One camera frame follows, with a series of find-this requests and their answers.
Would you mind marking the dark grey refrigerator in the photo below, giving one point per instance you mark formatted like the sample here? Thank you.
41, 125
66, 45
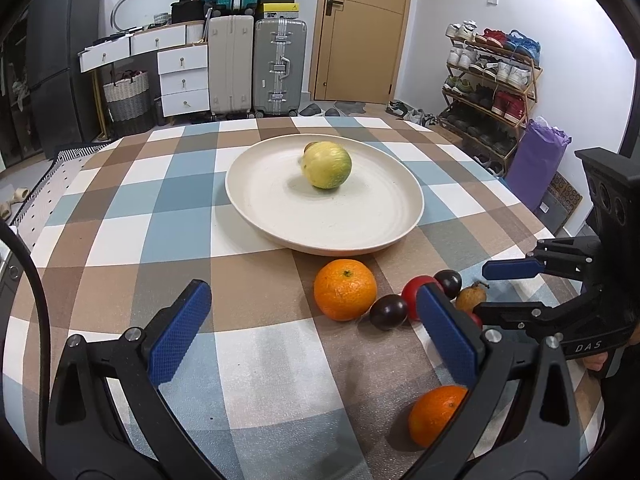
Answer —
55, 60

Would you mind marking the checkered tablecloth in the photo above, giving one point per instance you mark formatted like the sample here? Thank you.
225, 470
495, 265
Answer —
150, 240

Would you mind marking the wooden shoe rack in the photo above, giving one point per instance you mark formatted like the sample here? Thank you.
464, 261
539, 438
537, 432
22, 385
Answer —
535, 82

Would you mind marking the white desk with drawers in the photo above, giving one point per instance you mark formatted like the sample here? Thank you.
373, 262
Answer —
182, 62

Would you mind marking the beige slippers pair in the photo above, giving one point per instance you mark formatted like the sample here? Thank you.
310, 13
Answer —
15, 200

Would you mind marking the grey doormat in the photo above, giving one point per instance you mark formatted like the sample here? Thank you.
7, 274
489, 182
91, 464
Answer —
560, 202

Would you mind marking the row of shoes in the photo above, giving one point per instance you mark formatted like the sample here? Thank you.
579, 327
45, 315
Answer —
505, 72

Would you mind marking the purple bag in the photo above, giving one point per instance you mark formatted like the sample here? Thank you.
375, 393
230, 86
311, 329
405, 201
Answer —
537, 165

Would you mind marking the white grey sneaker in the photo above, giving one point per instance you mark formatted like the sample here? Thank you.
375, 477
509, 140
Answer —
430, 120
413, 115

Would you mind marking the orange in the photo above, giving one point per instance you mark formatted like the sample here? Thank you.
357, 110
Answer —
432, 417
345, 289

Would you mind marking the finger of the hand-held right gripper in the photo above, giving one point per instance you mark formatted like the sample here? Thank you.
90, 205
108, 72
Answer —
510, 269
505, 312

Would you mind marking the person's right hand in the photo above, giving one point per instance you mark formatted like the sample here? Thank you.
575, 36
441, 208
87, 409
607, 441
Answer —
595, 361

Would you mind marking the brown longan fruit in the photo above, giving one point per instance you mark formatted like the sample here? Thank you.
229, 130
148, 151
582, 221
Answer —
469, 298

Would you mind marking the black storage box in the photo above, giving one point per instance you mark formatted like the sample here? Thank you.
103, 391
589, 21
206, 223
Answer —
189, 11

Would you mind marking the white ribbed container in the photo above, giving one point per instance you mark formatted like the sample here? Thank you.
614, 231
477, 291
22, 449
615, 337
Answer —
196, 32

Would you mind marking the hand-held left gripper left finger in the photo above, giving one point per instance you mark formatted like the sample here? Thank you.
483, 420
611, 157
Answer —
182, 330

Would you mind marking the beige suitcase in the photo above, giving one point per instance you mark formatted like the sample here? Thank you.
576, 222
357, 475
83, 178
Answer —
230, 65

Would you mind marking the black white sneaker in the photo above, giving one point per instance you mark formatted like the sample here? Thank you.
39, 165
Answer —
398, 107

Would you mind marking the grey slipper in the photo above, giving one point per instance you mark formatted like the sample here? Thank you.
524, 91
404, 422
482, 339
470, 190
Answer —
333, 110
309, 109

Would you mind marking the red tomato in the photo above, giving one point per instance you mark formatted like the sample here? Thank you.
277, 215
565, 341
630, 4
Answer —
412, 292
475, 320

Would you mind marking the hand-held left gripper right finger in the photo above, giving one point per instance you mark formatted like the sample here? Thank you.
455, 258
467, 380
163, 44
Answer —
450, 335

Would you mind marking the wooden door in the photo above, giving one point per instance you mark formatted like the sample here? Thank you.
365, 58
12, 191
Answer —
365, 35

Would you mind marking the black white striped rug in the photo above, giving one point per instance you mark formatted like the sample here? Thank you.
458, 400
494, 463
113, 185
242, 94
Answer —
60, 165

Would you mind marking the woven laundry basket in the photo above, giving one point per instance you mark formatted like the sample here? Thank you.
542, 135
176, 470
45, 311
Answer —
127, 97

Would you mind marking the glass door wardrobe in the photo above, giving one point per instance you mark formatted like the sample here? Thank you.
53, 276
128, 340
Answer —
12, 90

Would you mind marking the grey floor mat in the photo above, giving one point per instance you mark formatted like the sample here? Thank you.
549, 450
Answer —
350, 106

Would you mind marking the cream round plate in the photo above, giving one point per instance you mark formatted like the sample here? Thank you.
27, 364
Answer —
300, 210

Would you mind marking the dark purple plum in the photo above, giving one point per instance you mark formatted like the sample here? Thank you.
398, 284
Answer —
388, 312
448, 281

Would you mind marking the white mesh basket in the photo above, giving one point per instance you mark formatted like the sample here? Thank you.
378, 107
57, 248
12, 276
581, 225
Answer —
161, 19

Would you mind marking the yellow black shoe box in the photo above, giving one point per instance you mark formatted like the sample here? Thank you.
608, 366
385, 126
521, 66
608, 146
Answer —
280, 11

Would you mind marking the silver suitcase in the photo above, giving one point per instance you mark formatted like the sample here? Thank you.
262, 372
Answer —
280, 65

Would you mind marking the green yellow citrus fruit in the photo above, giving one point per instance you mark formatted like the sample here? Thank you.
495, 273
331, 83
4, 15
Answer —
327, 165

